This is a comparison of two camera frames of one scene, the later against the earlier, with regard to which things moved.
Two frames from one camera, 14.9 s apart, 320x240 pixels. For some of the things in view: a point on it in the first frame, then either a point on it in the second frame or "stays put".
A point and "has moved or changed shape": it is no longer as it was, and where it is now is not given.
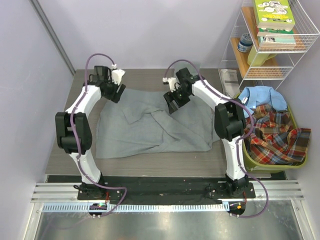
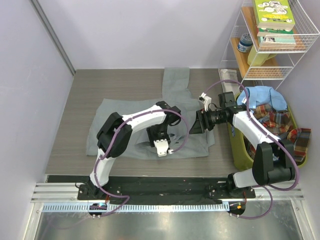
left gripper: (115, 97) → (152, 137)
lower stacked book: (278, 38) stays put
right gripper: (170, 97) → (198, 127)
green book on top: (274, 14) stays put
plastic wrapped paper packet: (229, 82) stays put
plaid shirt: (275, 141) stays put
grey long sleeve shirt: (140, 123) has moved or changed shape
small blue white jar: (245, 43) stays put
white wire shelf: (269, 38) stays put
